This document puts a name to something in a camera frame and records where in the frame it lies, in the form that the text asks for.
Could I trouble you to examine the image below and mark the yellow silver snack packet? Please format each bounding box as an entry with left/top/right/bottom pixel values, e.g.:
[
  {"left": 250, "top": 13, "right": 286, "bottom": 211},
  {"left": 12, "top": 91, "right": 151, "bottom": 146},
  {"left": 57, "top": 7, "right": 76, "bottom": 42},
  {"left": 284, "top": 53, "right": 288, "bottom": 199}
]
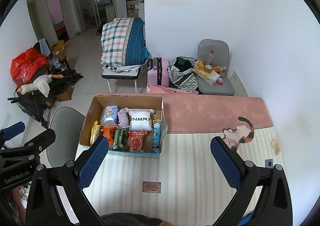
[{"left": 89, "top": 120, "right": 101, "bottom": 145}]

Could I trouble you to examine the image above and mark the orange snack packet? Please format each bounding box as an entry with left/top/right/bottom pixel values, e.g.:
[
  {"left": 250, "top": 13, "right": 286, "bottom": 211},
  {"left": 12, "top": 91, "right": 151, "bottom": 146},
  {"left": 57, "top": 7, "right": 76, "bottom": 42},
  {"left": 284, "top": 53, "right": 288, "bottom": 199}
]
[{"left": 100, "top": 126, "right": 117, "bottom": 145}]

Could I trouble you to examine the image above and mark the green snack packet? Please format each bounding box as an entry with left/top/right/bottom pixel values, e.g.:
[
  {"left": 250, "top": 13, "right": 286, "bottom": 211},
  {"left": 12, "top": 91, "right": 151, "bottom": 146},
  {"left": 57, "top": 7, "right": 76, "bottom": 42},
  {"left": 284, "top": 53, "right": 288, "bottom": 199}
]
[{"left": 112, "top": 127, "right": 129, "bottom": 151}]

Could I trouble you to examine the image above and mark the blue tissue pack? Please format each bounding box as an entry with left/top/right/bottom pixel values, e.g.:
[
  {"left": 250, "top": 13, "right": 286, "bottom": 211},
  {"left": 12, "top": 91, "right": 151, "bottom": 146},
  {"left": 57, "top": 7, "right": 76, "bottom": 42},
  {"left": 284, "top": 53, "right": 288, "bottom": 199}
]
[{"left": 102, "top": 105, "right": 119, "bottom": 125}]

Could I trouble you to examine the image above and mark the red snack packet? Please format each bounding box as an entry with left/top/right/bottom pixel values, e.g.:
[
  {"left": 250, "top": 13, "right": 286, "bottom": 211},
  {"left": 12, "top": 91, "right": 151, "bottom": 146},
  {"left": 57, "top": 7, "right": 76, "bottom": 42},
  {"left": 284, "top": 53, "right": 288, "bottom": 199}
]
[{"left": 129, "top": 131, "right": 148, "bottom": 152}]

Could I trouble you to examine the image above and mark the purple fuzzy cloth bundle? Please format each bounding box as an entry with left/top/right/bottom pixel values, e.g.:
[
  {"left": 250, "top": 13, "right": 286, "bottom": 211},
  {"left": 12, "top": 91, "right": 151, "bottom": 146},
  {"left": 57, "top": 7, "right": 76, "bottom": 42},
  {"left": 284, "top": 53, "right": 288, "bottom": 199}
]
[{"left": 118, "top": 108, "right": 129, "bottom": 128}]

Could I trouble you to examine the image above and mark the white pouch black lettering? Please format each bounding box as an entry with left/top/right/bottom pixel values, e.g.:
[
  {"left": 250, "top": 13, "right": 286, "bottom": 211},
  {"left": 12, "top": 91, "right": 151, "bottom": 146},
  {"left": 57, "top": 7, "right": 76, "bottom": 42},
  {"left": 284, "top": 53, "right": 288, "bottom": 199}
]
[{"left": 127, "top": 109, "right": 154, "bottom": 132}]

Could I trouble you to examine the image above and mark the long blue snack packet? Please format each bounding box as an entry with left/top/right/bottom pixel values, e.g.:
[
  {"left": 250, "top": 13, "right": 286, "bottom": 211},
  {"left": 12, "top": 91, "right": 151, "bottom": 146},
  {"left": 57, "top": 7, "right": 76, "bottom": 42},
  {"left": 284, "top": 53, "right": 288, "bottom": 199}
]
[{"left": 152, "top": 119, "right": 162, "bottom": 153}]

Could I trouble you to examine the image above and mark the grey smartphone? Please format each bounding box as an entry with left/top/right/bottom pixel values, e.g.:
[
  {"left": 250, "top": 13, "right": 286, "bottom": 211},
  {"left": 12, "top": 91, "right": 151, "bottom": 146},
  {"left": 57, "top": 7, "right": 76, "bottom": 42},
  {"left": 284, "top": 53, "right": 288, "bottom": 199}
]
[{"left": 265, "top": 159, "right": 273, "bottom": 168}]

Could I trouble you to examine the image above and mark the grey plastic chair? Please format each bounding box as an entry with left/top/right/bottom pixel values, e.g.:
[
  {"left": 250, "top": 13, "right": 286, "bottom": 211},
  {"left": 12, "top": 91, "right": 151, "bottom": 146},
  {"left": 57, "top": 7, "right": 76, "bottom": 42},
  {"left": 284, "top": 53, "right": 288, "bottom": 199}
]
[{"left": 46, "top": 107, "right": 85, "bottom": 167}]

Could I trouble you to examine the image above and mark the white goose plush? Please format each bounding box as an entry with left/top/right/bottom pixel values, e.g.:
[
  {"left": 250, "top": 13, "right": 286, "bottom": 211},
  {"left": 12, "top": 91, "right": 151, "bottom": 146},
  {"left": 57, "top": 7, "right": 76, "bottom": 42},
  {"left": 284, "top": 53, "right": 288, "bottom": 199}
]
[{"left": 17, "top": 74, "right": 63, "bottom": 98}]

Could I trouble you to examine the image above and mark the red plastic bag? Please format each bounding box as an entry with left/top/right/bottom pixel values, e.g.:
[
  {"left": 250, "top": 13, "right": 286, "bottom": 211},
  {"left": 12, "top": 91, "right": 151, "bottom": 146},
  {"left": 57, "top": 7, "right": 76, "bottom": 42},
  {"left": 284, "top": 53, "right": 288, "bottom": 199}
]
[{"left": 10, "top": 47, "right": 49, "bottom": 87}]

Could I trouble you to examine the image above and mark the open cardboard box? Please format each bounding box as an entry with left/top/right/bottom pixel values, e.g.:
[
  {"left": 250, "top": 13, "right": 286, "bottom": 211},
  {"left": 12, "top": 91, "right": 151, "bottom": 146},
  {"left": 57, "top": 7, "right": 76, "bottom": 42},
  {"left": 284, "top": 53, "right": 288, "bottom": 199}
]
[{"left": 79, "top": 95, "right": 165, "bottom": 157}]

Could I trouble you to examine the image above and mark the yellow cardboard box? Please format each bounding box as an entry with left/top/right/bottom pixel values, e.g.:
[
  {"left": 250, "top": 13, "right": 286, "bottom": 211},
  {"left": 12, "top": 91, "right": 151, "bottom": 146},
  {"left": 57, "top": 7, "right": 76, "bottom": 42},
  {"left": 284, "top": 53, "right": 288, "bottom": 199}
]
[{"left": 52, "top": 40, "right": 66, "bottom": 60}]

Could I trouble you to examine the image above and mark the pink suitcase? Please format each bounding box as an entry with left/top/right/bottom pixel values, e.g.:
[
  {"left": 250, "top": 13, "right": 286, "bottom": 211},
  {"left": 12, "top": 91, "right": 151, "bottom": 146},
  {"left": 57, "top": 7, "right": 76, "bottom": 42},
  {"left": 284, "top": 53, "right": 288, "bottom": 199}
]
[{"left": 147, "top": 58, "right": 170, "bottom": 87}]

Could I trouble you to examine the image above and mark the white tissue box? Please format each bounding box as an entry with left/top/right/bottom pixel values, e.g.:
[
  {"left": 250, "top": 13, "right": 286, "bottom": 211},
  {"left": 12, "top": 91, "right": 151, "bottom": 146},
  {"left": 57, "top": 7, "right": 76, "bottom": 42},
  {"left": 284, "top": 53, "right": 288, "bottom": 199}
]
[{"left": 195, "top": 70, "right": 220, "bottom": 85}]

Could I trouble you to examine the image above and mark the folded plaid quilt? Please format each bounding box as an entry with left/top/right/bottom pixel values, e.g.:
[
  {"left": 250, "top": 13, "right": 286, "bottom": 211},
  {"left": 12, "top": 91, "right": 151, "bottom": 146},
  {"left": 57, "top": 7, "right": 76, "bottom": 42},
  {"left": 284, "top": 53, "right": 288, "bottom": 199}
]
[{"left": 100, "top": 17, "right": 150, "bottom": 66}]

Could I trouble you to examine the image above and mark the patterned tote bag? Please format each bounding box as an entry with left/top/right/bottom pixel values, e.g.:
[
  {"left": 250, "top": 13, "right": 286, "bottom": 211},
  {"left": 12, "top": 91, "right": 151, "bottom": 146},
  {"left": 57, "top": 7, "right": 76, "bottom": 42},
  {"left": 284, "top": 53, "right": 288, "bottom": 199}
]
[{"left": 167, "top": 56, "right": 199, "bottom": 92}]

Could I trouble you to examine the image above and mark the tape roll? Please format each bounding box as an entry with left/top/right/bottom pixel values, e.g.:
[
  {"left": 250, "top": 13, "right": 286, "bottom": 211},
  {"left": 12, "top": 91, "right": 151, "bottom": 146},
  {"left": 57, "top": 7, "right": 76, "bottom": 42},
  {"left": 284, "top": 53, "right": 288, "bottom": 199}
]
[{"left": 204, "top": 64, "right": 213, "bottom": 73}]

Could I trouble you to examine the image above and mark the clear plastic bottle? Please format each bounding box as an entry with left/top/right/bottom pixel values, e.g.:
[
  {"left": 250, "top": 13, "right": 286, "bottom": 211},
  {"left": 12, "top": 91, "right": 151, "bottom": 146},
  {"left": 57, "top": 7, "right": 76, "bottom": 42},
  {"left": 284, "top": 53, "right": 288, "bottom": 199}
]
[{"left": 206, "top": 50, "right": 214, "bottom": 66}]

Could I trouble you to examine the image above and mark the grey cushioned chair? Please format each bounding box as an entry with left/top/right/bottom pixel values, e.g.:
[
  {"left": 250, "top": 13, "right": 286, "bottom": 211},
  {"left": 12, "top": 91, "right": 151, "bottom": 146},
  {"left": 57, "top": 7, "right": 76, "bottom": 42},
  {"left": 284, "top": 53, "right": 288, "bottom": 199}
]
[{"left": 196, "top": 39, "right": 234, "bottom": 96}]

